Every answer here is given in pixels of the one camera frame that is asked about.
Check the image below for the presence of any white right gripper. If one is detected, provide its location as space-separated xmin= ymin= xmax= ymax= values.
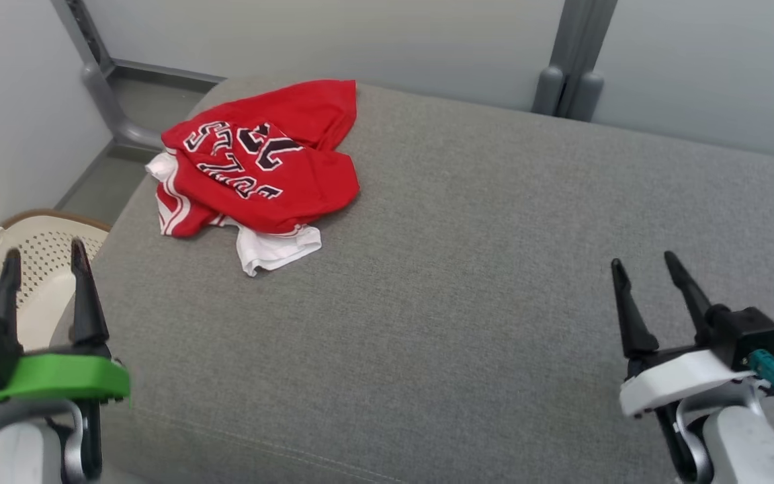
xmin=611 ymin=251 xmax=761 ymax=419

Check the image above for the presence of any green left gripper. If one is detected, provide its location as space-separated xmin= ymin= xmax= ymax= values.
xmin=0 ymin=239 xmax=131 ymax=404

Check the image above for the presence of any red basketball jersey with numbers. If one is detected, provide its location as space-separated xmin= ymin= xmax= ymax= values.
xmin=145 ymin=79 xmax=361 ymax=278

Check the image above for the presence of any cream perforated laundry basket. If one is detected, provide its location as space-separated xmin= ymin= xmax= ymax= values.
xmin=0 ymin=210 xmax=112 ymax=350

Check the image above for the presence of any grey partition post, curved foot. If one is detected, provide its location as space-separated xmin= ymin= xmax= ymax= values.
xmin=51 ymin=0 xmax=226 ymax=150

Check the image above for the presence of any grey double partition post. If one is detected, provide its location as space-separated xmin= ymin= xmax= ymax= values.
xmin=533 ymin=0 xmax=619 ymax=122

